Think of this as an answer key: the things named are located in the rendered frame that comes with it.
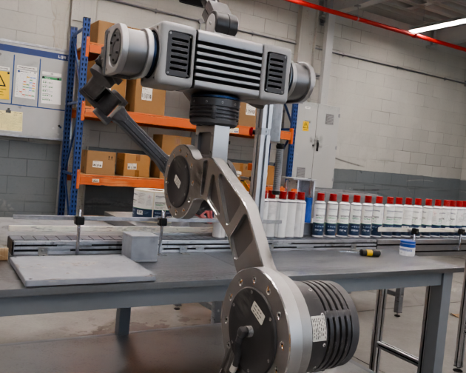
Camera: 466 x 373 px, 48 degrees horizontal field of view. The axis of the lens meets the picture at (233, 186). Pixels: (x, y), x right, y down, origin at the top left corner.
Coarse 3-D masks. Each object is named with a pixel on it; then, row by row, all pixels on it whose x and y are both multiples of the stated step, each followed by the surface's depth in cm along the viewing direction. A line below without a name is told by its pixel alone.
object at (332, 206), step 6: (330, 198) 243; (336, 198) 243; (330, 204) 242; (336, 204) 242; (330, 210) 242; (336, 210) 242; (330, 216) 242; (336, 216) 242; (330, 222) 242; (336, 222) 243; (330, 228) 242; (324, 234) 244; (330, 234) 242
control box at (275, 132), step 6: (276, 108) 203; (282, 108) 203; (276, 114) 203; (282, 114) 203; (276, 120) 203; (276, 126) 203; (270, 132) 203; (276, 132) 203; (270, 138) 203; (276, 138) 203
